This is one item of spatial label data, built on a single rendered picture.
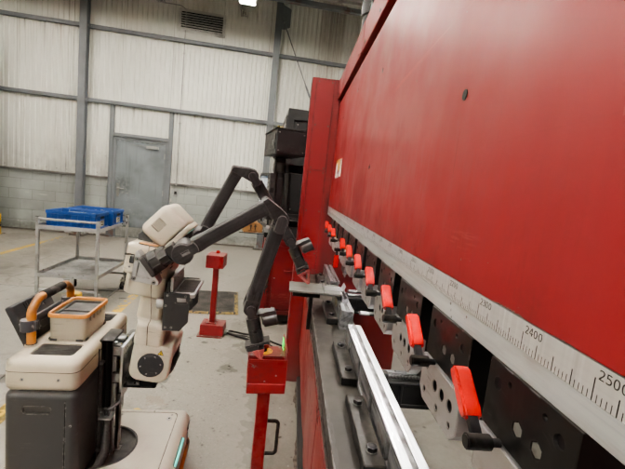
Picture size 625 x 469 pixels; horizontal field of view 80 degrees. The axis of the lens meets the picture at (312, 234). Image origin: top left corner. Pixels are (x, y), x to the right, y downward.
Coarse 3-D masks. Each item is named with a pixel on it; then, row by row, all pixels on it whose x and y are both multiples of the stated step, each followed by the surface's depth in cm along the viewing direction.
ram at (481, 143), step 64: (448, 0) 74; (512, 0) 50; (576, 0) 38; (384, 64) 128; (448, 64) 71; (512, 64) 49; (576, 64) 37; (384, 128) 119; (448, 128) 68; (512, 128) 47; (576, 128) 36; (384, 192) 111; (448, 192) 65; (512, 192) 46; (576, 192) 36; (384, 256) 103; (448, 256) 62; (512, 256) 45; (576, 256) 35; (576, 320) 34
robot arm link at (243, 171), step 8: (232, 168) 174; (240, 168) 175; (248, 168) 176; (232, 176) 176; (240, 176) 176; (224, 184) 177; (232, 184) 177; (224, 192) 178; (232, 192) 179; (216, 200) 178; (224, 200) 179; (216, 208) 179; (208, 216) 179; (216, 216) 180; (208, 224) 180; (200, 232) 178
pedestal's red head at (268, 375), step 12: (276, 348) 171; (252, 360) 152; (264, 360) 153; (276, 360) 154; (252, 372) 153; (264, 372) 154; (276, 372) 154; (252, 384) 153; (264, 384) 154; (276, 384) 155
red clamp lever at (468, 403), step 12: (456, 372) 48; (468, 372) 47; (456, 384) 47; (468, 384) 46; (456, 396) 47; (468, 396) 45; (468, 408) 44; (480, 408) 45; (468, 420) 44; (468, 432) 43; (480, 432) 43; (468, 444) 42; (480, 444) 42; (492, 444) 42
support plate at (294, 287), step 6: (294, 282) 205; (300, 282) 207; (294, 288) 192; (300, 288) 193; (306, 288) 194; (312, 288) 196; (318, 288) 197; (324, 294) 190; (330, 294) 190; (336, 294) 191
